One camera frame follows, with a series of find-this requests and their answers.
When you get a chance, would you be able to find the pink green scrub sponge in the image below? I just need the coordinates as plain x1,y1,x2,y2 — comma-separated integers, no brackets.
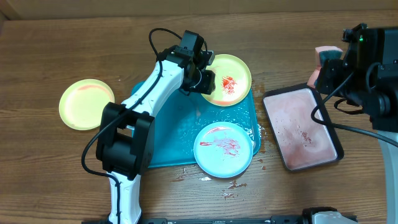
307,46,343,88

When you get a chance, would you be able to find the yellow plate with ketchup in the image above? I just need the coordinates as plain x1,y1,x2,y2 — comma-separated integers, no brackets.
58,79,115,131

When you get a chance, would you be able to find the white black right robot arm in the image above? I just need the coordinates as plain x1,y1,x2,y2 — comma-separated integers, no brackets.
308,23,397,223

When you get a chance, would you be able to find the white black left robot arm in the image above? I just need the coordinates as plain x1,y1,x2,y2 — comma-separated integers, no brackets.
90,30,215,223

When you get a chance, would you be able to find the teal plastic tray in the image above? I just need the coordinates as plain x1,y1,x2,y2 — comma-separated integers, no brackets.
149,90,261,169

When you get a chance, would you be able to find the black rectangular water tray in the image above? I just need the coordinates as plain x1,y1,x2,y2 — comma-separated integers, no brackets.
262,83,345,172

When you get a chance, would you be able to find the light blue plate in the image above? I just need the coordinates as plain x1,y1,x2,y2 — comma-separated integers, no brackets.
193,121,254,179

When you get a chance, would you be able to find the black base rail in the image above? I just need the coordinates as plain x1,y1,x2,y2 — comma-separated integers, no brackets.
81,215,358,224

